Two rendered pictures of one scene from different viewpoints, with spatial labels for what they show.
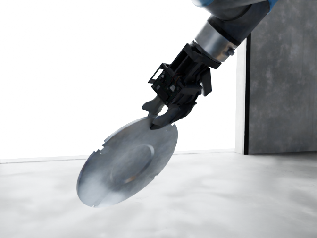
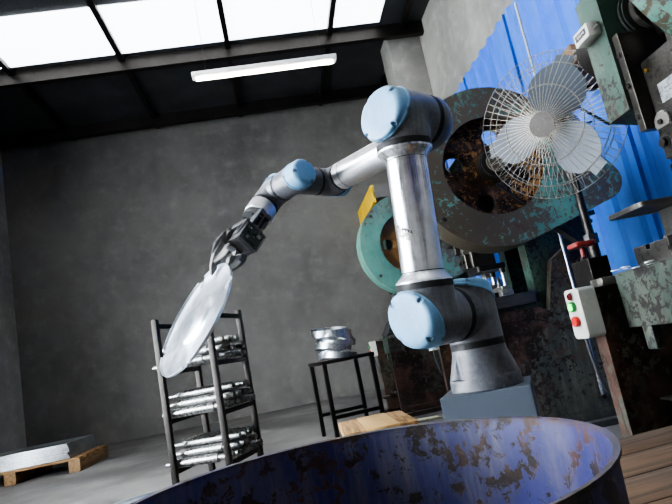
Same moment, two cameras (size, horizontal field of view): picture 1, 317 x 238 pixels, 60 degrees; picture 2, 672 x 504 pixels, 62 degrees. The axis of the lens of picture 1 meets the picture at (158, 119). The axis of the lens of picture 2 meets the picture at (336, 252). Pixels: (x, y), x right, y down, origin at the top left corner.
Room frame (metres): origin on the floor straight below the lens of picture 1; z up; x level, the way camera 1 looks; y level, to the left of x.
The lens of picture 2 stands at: (0.16, 1.30, 0.58)
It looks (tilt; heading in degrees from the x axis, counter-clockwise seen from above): 10 degrees up; 277
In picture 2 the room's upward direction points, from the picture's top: 11 degrees counter-clockwise
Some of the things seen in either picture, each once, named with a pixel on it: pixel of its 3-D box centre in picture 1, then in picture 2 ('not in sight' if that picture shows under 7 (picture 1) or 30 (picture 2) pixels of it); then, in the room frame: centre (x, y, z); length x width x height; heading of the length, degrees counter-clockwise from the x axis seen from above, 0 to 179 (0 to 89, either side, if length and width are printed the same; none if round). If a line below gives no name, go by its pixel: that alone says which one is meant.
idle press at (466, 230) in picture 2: not in sight; (545, 259); (-0.58, -1.91, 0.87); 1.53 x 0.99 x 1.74; 12
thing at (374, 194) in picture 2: not in sight; (397, 200); (0.13, -6.11, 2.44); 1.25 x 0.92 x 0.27; 104
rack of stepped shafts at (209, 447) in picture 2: not in sight; (208, 397); (1.42, -1.80, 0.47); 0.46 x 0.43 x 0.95; 174
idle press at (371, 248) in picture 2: not in sight; (446, 297); (-0.09, -3.61, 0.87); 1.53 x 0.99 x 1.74; 17
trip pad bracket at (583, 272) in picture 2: not in sight; (596, 288); (-0.35, -0.40, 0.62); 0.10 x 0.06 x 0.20; 104
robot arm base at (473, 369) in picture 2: not in sight; (481, 363); (0.05, 0.05, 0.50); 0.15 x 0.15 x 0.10
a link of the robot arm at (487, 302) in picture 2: not in sight; (467, 310); (0.06, 0.05, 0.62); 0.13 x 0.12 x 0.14; 50
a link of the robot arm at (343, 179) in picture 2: not in sight; (381, 155); (0.17, -0.05, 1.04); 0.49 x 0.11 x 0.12; 140
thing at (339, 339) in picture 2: not in sight; (342, 378); (0.82, -2.90, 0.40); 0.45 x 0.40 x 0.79; 116
